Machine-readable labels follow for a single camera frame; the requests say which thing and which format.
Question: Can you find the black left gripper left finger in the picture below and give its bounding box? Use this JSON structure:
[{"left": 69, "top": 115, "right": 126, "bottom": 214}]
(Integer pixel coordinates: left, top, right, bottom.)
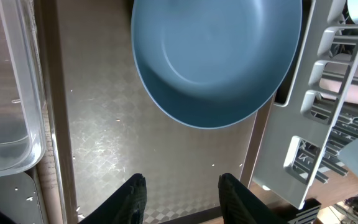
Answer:
[{"left": 79, "top": 173, "right": 147, "bottom": 224}]

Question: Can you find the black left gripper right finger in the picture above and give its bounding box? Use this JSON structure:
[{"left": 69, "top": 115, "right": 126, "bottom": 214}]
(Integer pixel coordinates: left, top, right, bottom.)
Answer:
[{"left": 218, "top": 173, "right": 288, "bottom": 224}]

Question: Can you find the grey dishwasher rack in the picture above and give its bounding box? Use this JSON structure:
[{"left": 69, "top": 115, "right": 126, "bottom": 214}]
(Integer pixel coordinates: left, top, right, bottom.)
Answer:
[{"left": 253, "top": 0, "right": 358, "bottom": 209}]

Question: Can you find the black waste tray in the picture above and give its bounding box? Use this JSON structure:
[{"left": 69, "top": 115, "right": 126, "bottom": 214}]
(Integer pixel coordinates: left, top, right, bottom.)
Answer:
[{"left": 0, "top": 172, "right": 48, "bottom": 224}]

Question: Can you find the brown serving tray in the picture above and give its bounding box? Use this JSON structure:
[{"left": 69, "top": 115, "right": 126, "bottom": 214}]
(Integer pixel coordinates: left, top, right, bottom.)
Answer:
[{"left": 34, "top": 1, "right": 270, "bottom": 223}]

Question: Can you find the dark blue plate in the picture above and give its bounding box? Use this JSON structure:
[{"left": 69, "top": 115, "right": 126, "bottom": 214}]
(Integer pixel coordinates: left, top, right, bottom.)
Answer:
[{"left": 131, "top": 0, "right": 303, "bottom": 129}]

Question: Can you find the clear plastic bin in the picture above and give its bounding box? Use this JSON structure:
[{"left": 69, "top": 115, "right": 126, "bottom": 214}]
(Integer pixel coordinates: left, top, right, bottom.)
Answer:
[{"left": 0, "top": 0, "right": 46, "bottom": 177}]

